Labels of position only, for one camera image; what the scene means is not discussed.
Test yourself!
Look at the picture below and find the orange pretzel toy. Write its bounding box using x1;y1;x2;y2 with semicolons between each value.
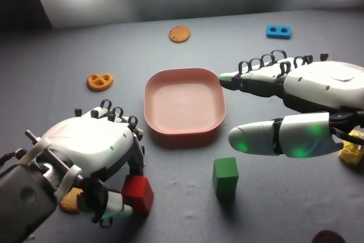
86;73;114;92

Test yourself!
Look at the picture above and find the red rectangular block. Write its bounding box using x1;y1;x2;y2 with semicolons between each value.
121;175;155;215

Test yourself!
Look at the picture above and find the yellow lumpy toy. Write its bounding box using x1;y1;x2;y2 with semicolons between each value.
337;129;364;166

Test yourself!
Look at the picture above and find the small tan oval cookie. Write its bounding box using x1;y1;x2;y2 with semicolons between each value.
59;187;85;214

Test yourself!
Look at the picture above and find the green cube block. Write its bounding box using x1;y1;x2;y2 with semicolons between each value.
212;156;239;198

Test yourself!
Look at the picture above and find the pink square plate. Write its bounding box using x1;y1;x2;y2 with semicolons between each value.
143;67;226;135

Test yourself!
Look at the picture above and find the dark brown round cookie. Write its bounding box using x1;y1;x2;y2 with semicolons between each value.
311;229;347;243

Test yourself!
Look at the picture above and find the flat round orange cookie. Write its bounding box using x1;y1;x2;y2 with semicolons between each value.
168;25;191;44

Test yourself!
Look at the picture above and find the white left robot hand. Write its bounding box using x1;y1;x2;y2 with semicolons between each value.
39;99;146;228

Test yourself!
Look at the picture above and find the grey table cloth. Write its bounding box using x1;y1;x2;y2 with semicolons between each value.
0;8;364;243

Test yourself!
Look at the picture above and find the blue two-hole block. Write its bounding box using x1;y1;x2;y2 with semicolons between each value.
266;25;292;40

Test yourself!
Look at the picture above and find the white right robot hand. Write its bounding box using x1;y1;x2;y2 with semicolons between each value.
218;49;364;159

